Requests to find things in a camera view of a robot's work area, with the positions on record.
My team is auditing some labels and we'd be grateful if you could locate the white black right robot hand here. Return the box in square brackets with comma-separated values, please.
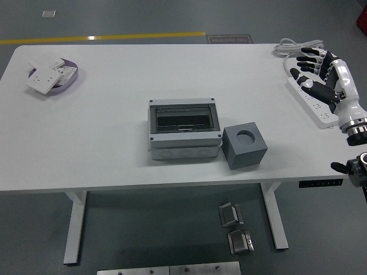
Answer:
[289, 47, 367, 129]

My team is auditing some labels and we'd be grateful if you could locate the grey electrical box with lid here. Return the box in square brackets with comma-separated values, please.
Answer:
[147, 97, 223, 161]

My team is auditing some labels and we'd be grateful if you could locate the grey cube with round hole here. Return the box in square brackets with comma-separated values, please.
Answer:
[222, 121, 269, 172]

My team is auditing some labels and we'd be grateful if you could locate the white power strip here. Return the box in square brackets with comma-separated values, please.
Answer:
[285, 76, 341, 130]

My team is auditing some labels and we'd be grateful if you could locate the red object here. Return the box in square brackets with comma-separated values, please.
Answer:
[355, 5, 367, 29]

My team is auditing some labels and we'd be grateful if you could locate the black table control panel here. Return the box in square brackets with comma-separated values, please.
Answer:
[299, 179, 344, 189]

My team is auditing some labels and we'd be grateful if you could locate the brown floor sign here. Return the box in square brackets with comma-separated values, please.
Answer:
[206, 34, 255, 45]

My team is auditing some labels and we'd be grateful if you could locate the white table leg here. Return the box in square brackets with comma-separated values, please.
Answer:
[260, 183, 289, 250]
[63, 190, 88, 266]

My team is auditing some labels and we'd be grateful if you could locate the metal clamp block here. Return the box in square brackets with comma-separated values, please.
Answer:
[218, 202, 244, 228]
[227, 229, 255, 256]

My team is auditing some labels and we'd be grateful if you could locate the yellow floor tape line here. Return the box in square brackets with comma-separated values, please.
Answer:
[0, 31, 206, 45]

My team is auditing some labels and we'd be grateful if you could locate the metal plate with screws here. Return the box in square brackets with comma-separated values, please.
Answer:
[96, 266, 170, 275]

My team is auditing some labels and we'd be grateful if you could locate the purple oval tray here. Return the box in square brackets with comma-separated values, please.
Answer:
[28, 58, 80, 93]

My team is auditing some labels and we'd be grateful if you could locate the white printed socket plate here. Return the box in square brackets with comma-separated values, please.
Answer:
[54, 65, 77, 86]

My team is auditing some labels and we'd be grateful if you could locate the white wall switch plate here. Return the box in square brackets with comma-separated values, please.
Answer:
[28, 57, 66, 70]

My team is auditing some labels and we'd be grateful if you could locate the large white wall socket plate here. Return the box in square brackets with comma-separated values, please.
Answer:
[24, 64, 63, 95]

